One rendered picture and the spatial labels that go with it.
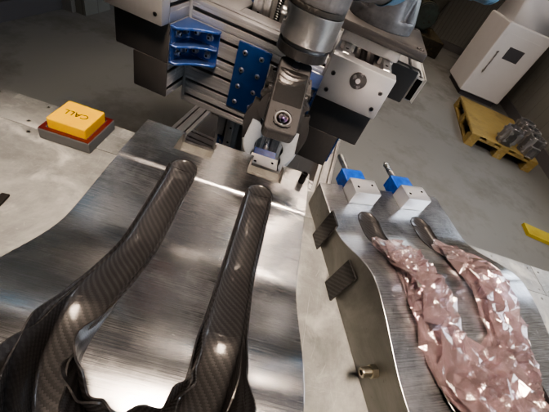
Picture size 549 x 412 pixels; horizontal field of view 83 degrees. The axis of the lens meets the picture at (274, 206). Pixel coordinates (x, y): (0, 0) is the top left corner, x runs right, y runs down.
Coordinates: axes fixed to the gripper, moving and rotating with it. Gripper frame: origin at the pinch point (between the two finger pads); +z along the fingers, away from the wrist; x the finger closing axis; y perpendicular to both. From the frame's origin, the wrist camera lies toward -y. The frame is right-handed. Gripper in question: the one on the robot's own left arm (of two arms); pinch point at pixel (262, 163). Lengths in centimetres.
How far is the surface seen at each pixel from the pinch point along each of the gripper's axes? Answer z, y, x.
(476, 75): 56, 390, -250
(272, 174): -2.4, -5.1, -1.7
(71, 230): -4.1, -25.5, 17.7
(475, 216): 84, 128, -167
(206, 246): -3.6, -22.7, 4.5
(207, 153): -2.3, -4.8, 9.1
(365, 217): -0.5, -6.1, -18.9
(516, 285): -5.1, -15.9, -39.4
